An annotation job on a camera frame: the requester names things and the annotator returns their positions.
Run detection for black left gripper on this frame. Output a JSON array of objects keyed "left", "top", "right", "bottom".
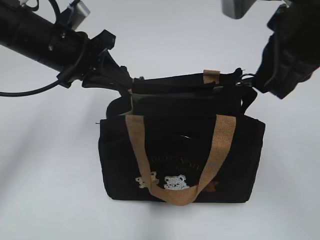
[{"left": 57, "top": 29, "right": 133, "bottom": 96}]

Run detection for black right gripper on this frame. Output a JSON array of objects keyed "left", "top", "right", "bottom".
[{"left": 252, "top": 0, "right": 320, "bottom": 99}]

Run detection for black canvas tote bag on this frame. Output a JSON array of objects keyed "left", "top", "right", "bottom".
[{"left": 98, "top": 68, "right": 266, "bottom": 206}]

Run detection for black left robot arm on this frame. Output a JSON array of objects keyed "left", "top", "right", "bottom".
[{"left": 0, "top": 0, "right": 133, "bottom": 98}]

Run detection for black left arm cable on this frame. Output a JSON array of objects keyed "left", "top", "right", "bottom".
[{"left": 0, "top": 32, "right": 91, "bottom": 97}]

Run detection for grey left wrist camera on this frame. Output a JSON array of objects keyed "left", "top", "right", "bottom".
[{"left": 59, "top": 0, "right": 91, "bottom": 31}]

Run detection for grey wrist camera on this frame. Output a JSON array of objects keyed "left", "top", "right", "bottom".
[
  {"left": 221, "top": 0, "right": 256, "bottom": 20},
  {"left": 59, "top": 0, "right": 91, "bottom": 31}
]

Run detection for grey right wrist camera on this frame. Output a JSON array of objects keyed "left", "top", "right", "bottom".
[{"left": 221, "top": 0, "right": 256, "bottom": 20}]

